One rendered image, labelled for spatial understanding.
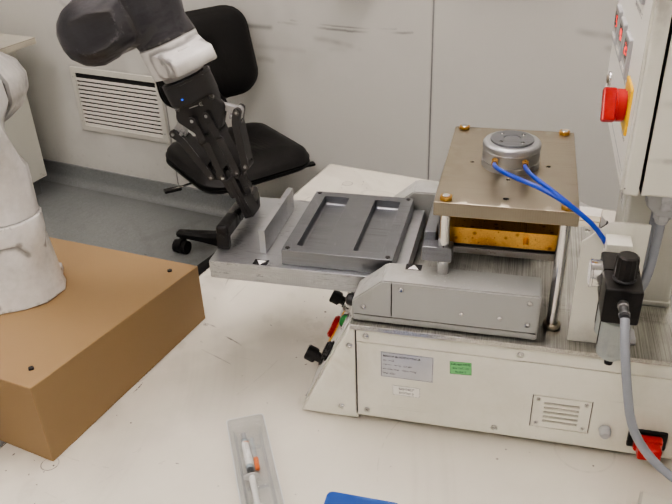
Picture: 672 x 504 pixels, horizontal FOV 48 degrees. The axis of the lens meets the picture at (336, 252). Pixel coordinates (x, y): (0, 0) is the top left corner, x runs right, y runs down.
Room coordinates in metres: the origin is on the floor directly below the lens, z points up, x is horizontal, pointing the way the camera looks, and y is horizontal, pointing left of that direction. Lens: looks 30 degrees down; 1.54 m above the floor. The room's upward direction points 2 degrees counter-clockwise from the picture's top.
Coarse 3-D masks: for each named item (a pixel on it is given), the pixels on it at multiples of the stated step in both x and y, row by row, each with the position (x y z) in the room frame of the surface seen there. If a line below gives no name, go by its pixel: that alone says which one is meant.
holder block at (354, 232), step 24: (312, 216) 1.04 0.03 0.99; (336, 216) 1.07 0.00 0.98; (360, 216) 1.04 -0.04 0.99; (384, 216) 1.06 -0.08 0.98; (408, 216) 1.04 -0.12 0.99; (288, 240) 0.97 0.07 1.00; (312, 240) 0.99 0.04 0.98; (336, 240) 0.96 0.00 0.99; (360, 240) 0.98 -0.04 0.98; (384, 240) 0.98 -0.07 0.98; (288, 264) 0.94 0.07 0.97; (312, 264) 0.93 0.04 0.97; (336, 264) 0.92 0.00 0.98; (360, 264) 0.91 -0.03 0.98; (384, 264) 0.90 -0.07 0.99
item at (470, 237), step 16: (464, 224) 0.88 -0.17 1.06; (480, 224) 0.88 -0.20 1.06; (496, 224) 0.88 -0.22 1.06; (512, 224) 0.88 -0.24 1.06; (528, 224) 0.87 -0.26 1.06; (544, 224) 0.87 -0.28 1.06; (464, 240) 0.87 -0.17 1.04; (480, 240) 0.87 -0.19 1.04; (496, 240) 0.86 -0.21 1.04; (512, 240) 0.86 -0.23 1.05; (528, 240) 0.85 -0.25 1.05; (544, 240) 0.85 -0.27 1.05; (512, 256) 0.86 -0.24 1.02; (528, 256) 0.85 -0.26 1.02; (544, 256) 0.85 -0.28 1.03
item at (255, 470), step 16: (256, 416) 0.84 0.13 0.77; (240, 432) 0.80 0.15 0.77; (256, 432) 0.80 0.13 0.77; (240, 448) 0.77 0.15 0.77; (256, 448) 0.77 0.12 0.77; (240, 464) 0.74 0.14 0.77; (256, 464) 0.74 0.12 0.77; (272, 464) 0.74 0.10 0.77; (240, 480) 0.71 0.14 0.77; (256, 480) 0.71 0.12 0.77; (272, 480) 0.71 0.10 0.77; (240, 496) 0.69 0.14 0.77; (256, 496) 0.68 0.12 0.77; (272, 496) 0.68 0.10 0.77
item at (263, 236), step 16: (288, 192) 1.10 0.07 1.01; (272, 208) 1.13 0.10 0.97; (288, 208) 1.09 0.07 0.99; (304, 208) 1.12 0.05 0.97; (240, 224) 1.07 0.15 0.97; (256, 224) 1.07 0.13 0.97; (272, 224) 1.01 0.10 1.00; (288, 224) 1.07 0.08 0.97; (416, 224) 1.05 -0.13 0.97; (240, 240) 1.02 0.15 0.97; (256, 240) 1.02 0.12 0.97; (272, 240) 1.01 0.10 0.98; (416, 240) 1.01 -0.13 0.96; (224, 256) 0.97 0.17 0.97; (240, 256) 0.97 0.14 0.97; (256, 256) 0.97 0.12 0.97; (272, 256) 0.97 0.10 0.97; (400, 256) 0.95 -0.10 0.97; (224, 272) 0.96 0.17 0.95; (240, 272) 0.95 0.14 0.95; (256, 272) 0.94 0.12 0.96; (272, 272) 0.94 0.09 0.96; (288, 272) 0.93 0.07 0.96; (304, 272) 0.92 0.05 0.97; (320, 272) 0.92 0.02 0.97; (336, 272) 0.91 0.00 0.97; (352, 272) 0.91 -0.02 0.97; (320, 288) 0.92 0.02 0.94; (336, 288) 0.91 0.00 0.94; (352, 288) 0.91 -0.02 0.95
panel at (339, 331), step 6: (342, 312) 1.07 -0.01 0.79; (348, 312) 0.90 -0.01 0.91; (348, 318) 0.89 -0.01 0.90; (348, 324) 0.87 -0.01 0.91; (336, 330) 0.99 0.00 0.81; (342, 330) 0.89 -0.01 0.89; (336, 336) 0.93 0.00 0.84; (336, 342) 0.88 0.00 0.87; (330, 348) 0.89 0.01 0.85; (330, 354) 0.87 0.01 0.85; (324, 360) 0.89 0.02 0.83; (318, 366) 0.96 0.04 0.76; (324, 366) 0.88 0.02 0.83; (318, 372) 0.90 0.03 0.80; (312, 384) 0.89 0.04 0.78; (306, 396) 0.89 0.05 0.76
